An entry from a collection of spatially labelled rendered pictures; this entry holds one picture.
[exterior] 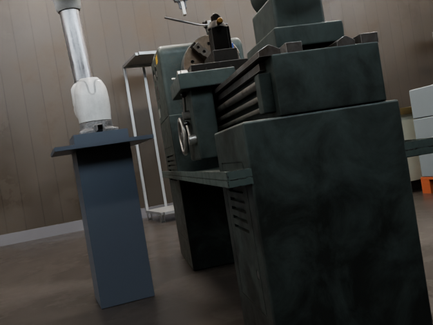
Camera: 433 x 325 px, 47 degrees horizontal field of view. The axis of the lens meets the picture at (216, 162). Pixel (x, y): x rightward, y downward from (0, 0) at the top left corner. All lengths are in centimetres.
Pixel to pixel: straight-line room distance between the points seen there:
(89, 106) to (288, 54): 131
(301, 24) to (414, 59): 684
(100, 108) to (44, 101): 366
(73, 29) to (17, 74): 343
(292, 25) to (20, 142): 484
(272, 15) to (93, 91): 120
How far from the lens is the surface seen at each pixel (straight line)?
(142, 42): 636
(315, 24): 143
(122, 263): 240
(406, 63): 816
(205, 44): 270
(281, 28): 140
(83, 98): 244
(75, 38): 272
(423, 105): 456
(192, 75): 187
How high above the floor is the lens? 61
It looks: 1 degrees down
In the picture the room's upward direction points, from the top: 9 degrees counter-clockwise
